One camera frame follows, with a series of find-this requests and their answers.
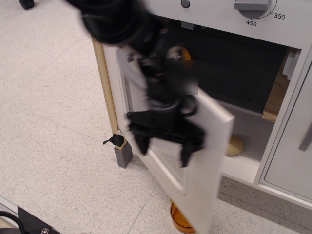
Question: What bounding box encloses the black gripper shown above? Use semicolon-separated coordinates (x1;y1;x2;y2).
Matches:
126;97;205;168

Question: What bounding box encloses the white oven door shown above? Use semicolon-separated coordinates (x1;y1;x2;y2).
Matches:
104;46;234;234

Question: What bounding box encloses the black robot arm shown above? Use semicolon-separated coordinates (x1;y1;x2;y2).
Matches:
71;0;205;167

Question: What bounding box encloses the dark grey oven tray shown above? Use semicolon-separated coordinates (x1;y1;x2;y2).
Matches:
168;20;287;113

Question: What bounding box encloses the grey cabinet foot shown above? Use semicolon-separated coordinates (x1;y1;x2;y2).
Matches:
115;143;133;169

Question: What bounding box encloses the black tape on leg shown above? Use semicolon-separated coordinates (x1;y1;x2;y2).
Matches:
103;134;124;147

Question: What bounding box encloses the beige toy potato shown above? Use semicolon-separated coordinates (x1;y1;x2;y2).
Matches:
227;135;244;155

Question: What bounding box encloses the orange transparent toy pot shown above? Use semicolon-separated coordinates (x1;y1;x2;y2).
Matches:
170;199;195;234

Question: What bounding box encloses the yellow toy corn piece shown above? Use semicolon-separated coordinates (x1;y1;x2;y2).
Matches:
181;48;192;61

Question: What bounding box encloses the white right cabinet door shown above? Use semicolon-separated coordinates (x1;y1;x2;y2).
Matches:
260;55;312;203

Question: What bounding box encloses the white toy kitchen cabinet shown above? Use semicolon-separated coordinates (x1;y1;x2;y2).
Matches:
82;0;312;220

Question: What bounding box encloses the grey round button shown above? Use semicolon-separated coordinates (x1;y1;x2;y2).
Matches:
181;0;190;8

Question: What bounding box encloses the black mounting plate with screw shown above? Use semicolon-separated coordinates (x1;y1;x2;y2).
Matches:
18;206;61;234

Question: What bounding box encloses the grey temperature knob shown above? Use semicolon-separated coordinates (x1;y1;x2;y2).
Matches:
234;0;272;11

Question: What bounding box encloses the black caster wheel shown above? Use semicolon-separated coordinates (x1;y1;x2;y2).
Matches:
19;0;35;10

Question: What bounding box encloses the grey right door handle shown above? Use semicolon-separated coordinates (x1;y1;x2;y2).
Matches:
298;123;312;152

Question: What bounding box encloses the black cable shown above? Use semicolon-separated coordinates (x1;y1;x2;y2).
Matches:
0;211;27;234

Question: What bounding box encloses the aluminium frame rail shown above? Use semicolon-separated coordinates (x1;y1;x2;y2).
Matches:
0;195;19;230

